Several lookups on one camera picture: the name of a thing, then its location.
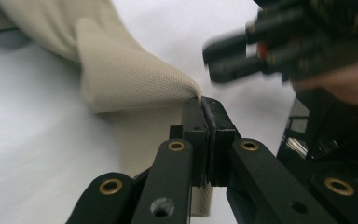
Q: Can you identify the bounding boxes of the beige pants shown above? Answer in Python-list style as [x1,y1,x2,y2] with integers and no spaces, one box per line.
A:
[0,0,213,217]

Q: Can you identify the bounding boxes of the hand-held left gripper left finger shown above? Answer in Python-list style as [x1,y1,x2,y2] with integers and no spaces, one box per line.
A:
[169,96,211,188]

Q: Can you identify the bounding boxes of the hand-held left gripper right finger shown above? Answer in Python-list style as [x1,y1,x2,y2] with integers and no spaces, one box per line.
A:
[200,96,241,188]

